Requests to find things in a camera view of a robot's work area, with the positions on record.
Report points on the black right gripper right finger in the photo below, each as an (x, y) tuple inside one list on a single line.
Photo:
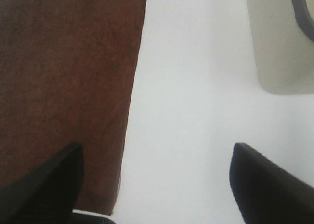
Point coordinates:
[(267, 194)]

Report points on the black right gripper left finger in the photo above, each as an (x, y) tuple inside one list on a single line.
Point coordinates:
[(47, 194)]

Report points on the brown towel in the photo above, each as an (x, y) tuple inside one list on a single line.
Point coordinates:
[(66, 75)]

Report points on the beige storage box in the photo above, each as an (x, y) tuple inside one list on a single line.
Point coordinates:
[(283, 40)]

